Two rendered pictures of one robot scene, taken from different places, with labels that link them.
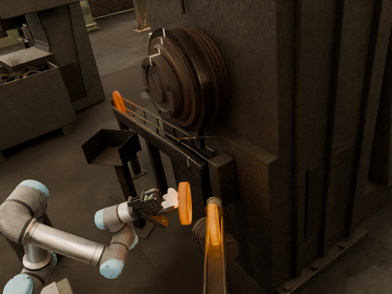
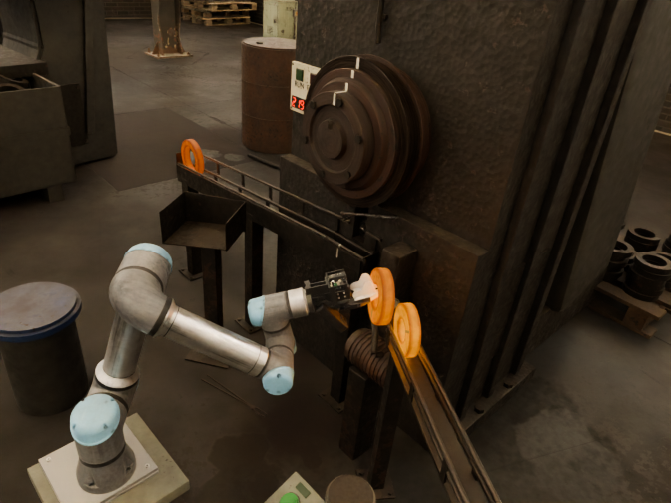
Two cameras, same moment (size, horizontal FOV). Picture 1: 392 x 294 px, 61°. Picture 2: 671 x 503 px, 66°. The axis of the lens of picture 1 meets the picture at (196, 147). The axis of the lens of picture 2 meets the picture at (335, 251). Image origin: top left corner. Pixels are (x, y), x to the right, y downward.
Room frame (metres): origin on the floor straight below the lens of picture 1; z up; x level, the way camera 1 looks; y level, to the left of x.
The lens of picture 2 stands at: (-0.12, 0.56, 1.62)
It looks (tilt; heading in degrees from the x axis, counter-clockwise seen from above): 30 degrees down; 342
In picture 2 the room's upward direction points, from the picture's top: 6 degrees clockwise
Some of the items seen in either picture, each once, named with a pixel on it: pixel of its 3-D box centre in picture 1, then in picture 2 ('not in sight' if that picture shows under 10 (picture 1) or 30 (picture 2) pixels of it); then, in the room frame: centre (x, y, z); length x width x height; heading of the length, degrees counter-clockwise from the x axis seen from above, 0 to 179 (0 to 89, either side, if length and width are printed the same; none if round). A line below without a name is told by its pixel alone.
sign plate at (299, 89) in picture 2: not in sight; (315, 93); (1.77, 0.08, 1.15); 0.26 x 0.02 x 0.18; 28
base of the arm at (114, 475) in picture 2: not in sight; (104, 457); (0.92, 0.82, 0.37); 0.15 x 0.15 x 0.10
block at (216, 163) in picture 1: (223, 179); (395, 278); (1.21, -0.10, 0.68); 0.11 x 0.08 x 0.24; 118
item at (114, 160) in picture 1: (125, 185); (207, 283); (1.74, 0.50, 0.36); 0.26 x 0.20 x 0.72; 63
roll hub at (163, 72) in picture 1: (160, 87); (335, 138); (1.37, 0.11, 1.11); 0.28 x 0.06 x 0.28; 28
